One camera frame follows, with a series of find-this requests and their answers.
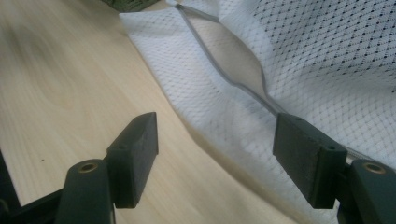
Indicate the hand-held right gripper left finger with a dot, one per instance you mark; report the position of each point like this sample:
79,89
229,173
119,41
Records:
137,155

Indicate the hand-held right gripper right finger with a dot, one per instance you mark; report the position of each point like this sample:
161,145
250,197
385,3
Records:
302,155

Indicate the white mesh laundry bag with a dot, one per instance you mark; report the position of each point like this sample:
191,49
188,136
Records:
311,62

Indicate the green woven basket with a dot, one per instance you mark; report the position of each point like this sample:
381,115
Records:
130,4

